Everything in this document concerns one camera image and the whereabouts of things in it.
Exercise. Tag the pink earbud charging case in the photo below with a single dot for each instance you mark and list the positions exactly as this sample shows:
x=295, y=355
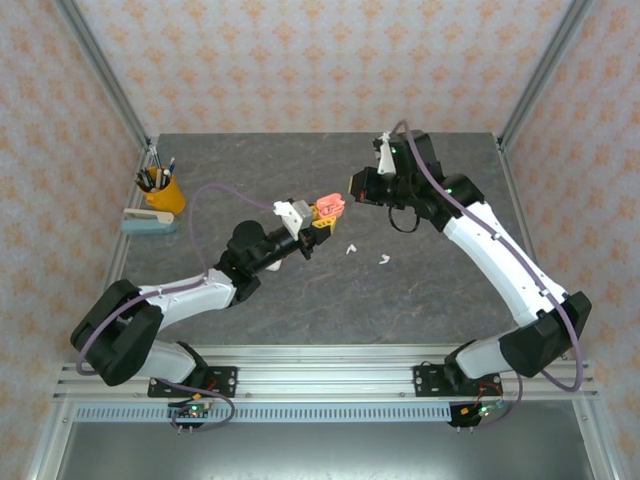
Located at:
x=331, y=202

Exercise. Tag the white earbud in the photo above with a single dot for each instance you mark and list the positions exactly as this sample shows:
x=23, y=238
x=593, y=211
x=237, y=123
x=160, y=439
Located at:
x=384, y=260
x=352, y=247

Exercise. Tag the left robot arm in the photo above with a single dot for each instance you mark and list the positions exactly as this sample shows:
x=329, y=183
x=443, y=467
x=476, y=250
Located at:
x=185, y=297

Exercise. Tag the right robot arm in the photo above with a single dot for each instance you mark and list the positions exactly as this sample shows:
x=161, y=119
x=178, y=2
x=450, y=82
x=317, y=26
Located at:
x=500, y=260

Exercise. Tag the yellow pen cup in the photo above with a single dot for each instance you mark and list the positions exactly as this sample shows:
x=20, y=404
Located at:
x=167, y=197

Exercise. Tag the blue and beige stapler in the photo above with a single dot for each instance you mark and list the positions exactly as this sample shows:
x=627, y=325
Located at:
x=150, y=227

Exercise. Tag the white pen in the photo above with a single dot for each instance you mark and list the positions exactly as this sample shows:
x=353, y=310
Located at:
x=170, y=167

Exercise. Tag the beige pencil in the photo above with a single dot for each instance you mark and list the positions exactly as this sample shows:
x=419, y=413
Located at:
x=158, y=179

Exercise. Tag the black pen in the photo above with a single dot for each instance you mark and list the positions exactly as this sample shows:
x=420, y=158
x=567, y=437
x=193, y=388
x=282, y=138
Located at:
x=145, y=179

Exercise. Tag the grey metal pen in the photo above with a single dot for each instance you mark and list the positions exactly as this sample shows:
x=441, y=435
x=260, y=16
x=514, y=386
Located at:
x=156, y=159

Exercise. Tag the grey metal panel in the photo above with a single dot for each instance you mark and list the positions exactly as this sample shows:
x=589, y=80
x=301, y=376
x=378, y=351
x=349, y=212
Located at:
x=320, y=455

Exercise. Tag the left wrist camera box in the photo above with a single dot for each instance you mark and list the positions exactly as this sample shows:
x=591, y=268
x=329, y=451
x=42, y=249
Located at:
x=295, y=215

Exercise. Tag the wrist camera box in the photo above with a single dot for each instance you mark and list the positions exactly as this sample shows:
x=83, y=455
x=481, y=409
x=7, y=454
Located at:
x=386, y=162
x=295, y=215

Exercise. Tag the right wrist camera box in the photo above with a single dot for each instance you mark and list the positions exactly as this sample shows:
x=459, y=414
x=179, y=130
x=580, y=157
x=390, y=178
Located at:
x=386, y=162

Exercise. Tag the aluminium table side rail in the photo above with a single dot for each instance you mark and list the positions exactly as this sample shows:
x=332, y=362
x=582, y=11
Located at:
x=114, y=265
x=529, y=225

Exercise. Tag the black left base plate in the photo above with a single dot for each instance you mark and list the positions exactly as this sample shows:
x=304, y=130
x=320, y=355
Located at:
x=225, y=382

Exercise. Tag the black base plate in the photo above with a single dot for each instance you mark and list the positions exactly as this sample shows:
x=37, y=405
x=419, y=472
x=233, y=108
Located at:
x=425, y=382
x=225, y=382

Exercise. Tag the wide aluminium mounting rail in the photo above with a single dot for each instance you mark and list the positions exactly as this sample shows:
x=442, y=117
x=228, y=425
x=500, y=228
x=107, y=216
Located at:
x=325, y=375

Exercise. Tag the aluminium frame post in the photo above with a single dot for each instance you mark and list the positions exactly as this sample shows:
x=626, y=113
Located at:
x=544, y=70
x=102, y=70

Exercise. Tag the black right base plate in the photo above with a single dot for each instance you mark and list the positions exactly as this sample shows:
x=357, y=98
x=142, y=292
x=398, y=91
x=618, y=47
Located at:
x=425, y=382

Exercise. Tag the aluminium lower frame bar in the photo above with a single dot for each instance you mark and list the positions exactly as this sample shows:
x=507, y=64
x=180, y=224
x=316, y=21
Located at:
x=595, y=445
x=50, y=445

